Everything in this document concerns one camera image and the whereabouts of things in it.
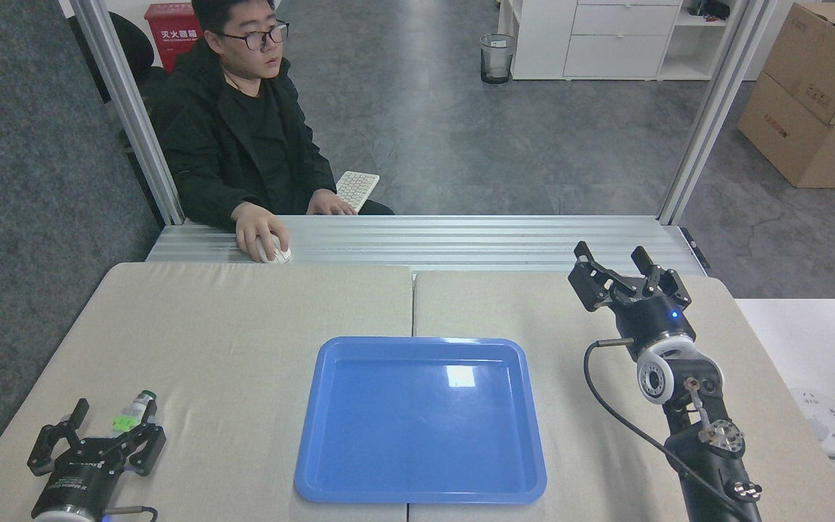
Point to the person's right hand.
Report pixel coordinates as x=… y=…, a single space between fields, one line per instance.
x=258 y=221

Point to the silver aluminium post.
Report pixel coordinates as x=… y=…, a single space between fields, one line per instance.
x=135 y=123
x=715 y=116

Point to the large cardboard box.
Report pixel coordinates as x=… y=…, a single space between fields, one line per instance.
x=798 y=141

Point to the white keyboard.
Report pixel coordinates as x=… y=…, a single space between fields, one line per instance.
x=357 y=188

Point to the black object on shelf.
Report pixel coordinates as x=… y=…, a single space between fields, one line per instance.
x=711 y=9

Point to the red fire equipment box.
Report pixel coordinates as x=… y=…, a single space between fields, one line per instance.
x=171 y=32

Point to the small cardboard box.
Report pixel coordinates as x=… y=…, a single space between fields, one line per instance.
x=834 y=61

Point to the black edge bracket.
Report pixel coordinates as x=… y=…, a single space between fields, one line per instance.
x=696 y=248

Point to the white power strip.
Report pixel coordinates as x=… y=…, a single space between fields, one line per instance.
x=827 y=424

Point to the ribbed aluminium platform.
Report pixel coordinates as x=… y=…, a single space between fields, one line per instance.
x=446 y=243

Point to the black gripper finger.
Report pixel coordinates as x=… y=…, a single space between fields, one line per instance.
x=593 y=284
x=48 y=449
x=148 y=446
x=669 y=283

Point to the blue plastic tray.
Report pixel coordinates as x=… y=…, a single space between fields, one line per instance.
x=421 y=428

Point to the person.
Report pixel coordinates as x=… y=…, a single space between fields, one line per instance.
x=243 y=145

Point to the grey mesh trash bin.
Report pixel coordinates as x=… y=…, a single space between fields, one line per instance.
x=497 y=61

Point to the black office chair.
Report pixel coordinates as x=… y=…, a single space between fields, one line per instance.
x=131 y=43

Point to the person's left hand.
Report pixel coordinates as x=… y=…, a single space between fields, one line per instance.
x=329 y=203

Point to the white side table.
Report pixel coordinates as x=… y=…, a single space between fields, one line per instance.
x=816 y=341

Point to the beige table mat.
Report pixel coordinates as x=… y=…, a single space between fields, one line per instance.
x=207 y=348
x=526 y=312

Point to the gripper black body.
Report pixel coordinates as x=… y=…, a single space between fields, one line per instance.
x=651 y=315
x=84 y=475

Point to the white computer mouse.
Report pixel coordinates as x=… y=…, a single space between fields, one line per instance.
x=276 y=250

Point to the white drawer cabinet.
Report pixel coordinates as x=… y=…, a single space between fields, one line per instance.
x=606 y=40

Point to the white green switch part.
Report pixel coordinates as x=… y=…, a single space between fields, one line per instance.
x=135 y=412

